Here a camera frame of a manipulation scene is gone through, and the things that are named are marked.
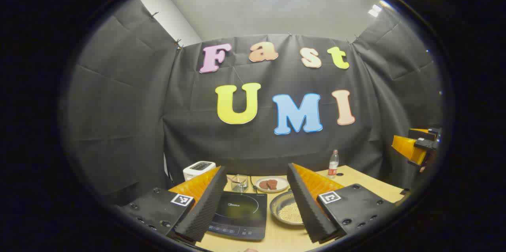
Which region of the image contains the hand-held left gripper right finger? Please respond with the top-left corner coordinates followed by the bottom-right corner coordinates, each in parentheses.
top-left (287, 163), bottom-right (411, 244)

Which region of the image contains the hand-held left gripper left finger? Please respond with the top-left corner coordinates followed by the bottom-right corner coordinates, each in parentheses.
top-left (119, 166), bottom-right (228, 243)

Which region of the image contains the stainless steel pot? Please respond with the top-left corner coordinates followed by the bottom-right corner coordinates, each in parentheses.
top-left (270, 190), bottom-right (317, 226)

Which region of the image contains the black induction cooktop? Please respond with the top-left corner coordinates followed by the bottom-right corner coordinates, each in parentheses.
top-left (208, 191), bottom-right (268, 241)

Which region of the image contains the pile of yellow soybeans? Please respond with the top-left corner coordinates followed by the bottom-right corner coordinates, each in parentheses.
top-left (278, 203), bottom-right (306, 223)

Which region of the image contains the round white plate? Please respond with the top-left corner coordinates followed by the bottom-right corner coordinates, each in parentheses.
top-left (255, 176), bottom-right (290, 193)

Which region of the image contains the white toaster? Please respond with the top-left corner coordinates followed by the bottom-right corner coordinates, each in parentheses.
top-left (183, 161), bottom-right (216, 181)

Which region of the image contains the clear plastic water bottle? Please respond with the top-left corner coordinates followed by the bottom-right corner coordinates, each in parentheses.
top-left (328, 150), bottom-right (340, 178)

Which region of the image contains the black backdrop cloth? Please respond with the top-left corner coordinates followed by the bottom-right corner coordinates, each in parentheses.
top-left (65, 0), bottom-right (443, 205)

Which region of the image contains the wire mesh basket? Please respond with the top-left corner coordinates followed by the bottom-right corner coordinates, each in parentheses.
top-left (230, 174), bottom-right (249, 193)

